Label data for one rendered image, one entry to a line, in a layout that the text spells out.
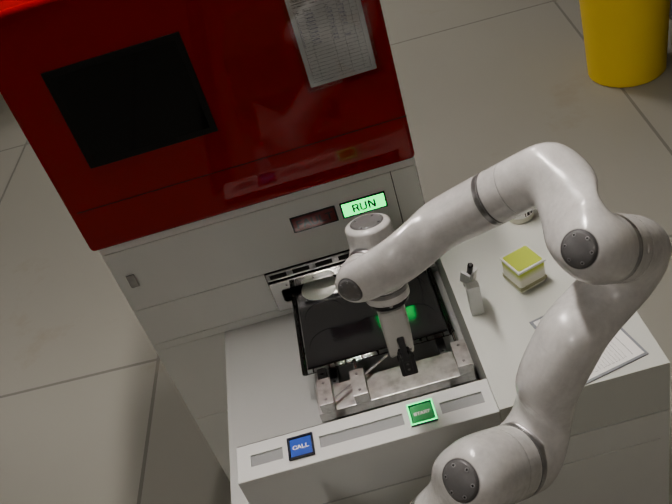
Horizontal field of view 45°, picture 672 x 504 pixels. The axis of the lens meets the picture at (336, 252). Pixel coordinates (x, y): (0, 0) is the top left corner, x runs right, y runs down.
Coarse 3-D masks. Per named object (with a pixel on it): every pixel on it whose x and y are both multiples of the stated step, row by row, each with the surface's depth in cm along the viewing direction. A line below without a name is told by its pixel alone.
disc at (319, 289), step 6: (330, 276) 217; (312, 282) 217; (318, 282) 216; (324, 282) 215; (330, 282) 215; (306, 288) 215; (312, 288) 215; (318, 288) 214; (324, 288) 214; (330, 288) 213; (306, 294) 214; (312, 294) 213; (318, 294) 212; (324, 294) 212; (330, 294) 211
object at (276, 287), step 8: (336, 264) 213; (432, 264) 217; (304, 272) 214; (312, 272) 213; (320, 272) 213; (328, 272) 213; (336, 272) 214; (280, 280) 214; (288, 280) 213; (296, 280) 214; (304, 280) 214; (312, 280) 214; (272, 288) 214; (280, 288) 214; (280, 296) 216; (280, 304) 218; (288, 304) 218
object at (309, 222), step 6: (324, 210) 202; (330, 210) 203; (306, 216) 203; (312, 216) 203; (318, 216) 203; (324, 216) 204; (330, 216) 204; (294, 222) 203; (300, 222) 204; (306, 222) 204; (312, 222) 204; (318, 222) 204; (324, 222) 205; (294, 228) 204; (300, 228) 205; (306, 228) 205
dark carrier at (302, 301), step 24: (312, 312) 208; (336, 312) 205; (360, 312) 203; (408, 312) 199; (432, 312) 197; (312, 336) 201; (336, 336) 199; (360, 336) 197; (312, 360) 194; (336, 360) 192
